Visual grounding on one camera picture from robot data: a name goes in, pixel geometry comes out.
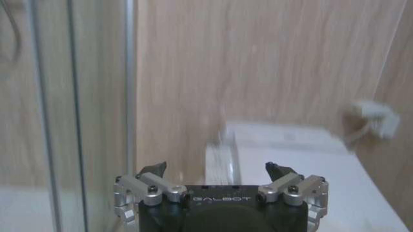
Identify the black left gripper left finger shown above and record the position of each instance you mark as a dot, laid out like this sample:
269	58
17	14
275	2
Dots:
151	180

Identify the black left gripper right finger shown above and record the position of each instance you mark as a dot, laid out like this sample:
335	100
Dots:
283	180

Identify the white toilet tank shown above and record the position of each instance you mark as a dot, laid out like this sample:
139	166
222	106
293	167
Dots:
290	154

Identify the glass shower partition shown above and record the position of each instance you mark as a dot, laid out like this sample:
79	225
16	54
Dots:
64	113

